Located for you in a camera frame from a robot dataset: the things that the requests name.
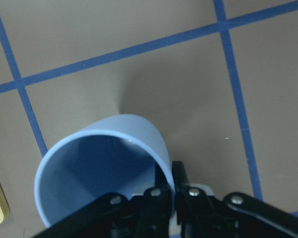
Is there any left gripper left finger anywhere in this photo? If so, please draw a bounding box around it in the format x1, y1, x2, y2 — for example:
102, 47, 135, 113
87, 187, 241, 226
36, 171, 172, 238

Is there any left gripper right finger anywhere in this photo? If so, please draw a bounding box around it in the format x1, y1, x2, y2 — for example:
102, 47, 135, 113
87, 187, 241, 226
172, 161, 298, 238

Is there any light blue plastic cup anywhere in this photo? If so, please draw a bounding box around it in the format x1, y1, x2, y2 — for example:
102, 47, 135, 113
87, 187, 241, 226
34, 114, 175, 227

